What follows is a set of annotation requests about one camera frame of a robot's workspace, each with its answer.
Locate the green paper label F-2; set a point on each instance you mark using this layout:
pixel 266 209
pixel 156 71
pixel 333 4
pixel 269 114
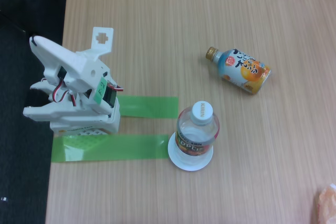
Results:
pixel 100 90

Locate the short green tape strip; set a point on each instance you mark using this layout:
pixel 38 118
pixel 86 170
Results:
pixel 149 107

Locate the small white round plate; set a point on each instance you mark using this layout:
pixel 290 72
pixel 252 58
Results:
pixel 191 166

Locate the clear plastic bottle white cap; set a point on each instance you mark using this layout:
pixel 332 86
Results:
pixel 200 113

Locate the orange juice bottle can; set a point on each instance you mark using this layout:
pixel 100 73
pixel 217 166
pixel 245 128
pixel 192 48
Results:
pixel 241 70

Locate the orange plastic bag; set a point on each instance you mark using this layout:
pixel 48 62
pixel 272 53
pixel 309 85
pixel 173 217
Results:
pixel 326 205

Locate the long green tape strip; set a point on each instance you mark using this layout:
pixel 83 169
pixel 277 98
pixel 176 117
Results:
pixel 126 148

